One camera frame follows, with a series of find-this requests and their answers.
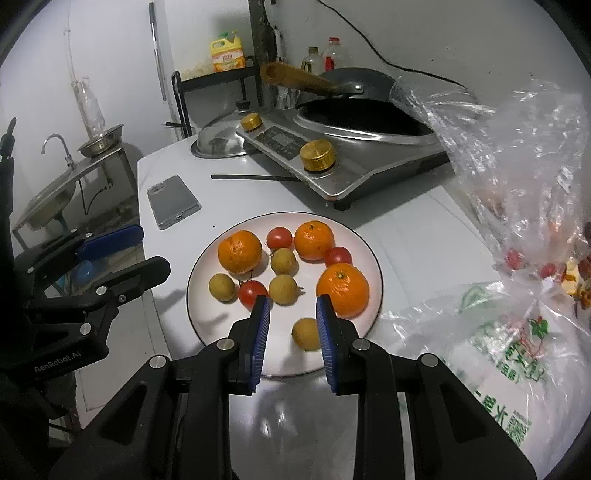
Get steel wok lid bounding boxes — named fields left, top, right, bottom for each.
left=191, top=100, right=259, bottom=160

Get black power cable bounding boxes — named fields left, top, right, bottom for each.
left=316, top=0, right=467, bottom=88

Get orange mandarin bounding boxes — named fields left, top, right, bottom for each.
left=218, top=230, right=263, bottom=274
left=294, top=220, right=336, bottom=262
left=316, top=263, right=370, bottom=319

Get red cap clear bottle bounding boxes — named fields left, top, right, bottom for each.
left=322, top=37, right=347, bottom=72

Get dark vertical pipe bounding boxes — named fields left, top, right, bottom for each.
left=248, top=0, right=278, bottom=112

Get clear plastic bottle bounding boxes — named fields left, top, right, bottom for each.
left=69, top=76, right=106, bottom=134

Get steel sink with faucet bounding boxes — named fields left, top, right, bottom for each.
left=11, top=143, right=139, bottom=252

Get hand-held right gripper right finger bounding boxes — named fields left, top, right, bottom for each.
left=315, top=294, right=536, bottom=480

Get cooking oil bottle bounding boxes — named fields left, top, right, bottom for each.
left=302, top=47, right=324, bottom=75

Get green printed plastic bag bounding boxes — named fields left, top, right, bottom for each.
left=369, top=281, right=591, bottom=476

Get grey metal wall pipe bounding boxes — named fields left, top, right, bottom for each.
left=148, top=2, right=168, bottom=102

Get white round plate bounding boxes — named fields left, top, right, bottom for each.
left=186, top=211, right=384, bottom=378

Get black metal rack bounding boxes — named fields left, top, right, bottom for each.
left=171, top=55, right=262, bottom=139

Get black chopstick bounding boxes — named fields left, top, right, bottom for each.
left=211, top=174, right=305, bottom=182

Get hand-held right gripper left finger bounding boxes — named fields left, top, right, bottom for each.
left=48, top=295, right=272, bottom=480

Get steel induction cooker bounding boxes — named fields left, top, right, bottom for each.
left=235, top=99, right=451, bottom=210

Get clear plastic bag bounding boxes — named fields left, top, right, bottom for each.
left=389, top=76, right=591, bottom=296

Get yellow detergent bottle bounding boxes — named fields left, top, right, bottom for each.
left=211, top=30, right=247, bottom=73

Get blue water jug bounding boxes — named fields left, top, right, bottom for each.
left=69, top=259, right=95, bottom=288

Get black wok with wooden handle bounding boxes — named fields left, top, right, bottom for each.
left=260, top=61, right=398, bottom=100

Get smartphone in clear case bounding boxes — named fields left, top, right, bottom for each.
left=147, top=174, right=202, bottom=230

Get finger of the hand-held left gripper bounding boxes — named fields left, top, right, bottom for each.
left=27, top=255, right=172, bottom=325
left=13, top=224, right=145, bottom=291

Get steel faucet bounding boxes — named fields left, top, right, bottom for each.
left=41, top=134, right=77, bottom=169

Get steel bowl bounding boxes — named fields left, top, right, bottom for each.
left=77, top=124, right=125, bottom=158

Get orange peel pile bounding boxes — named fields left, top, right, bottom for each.
left=561, top=258, right=591, bottom=310

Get glass condiment jars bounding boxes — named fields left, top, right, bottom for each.
left=274, top=85, right=301, bottom=112

